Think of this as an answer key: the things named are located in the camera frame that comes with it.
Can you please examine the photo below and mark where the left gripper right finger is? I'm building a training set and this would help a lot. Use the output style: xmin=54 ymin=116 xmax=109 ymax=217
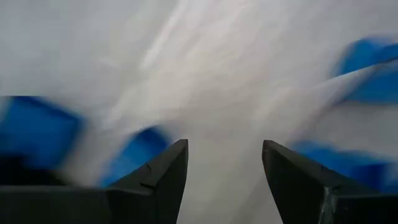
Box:
xmin=262 ymin=139 xmax=398 ymax=224

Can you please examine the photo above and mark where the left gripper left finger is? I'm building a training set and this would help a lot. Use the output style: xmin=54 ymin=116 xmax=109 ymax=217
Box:
xmin=0 ymin=139 xmax=189 ymax=224

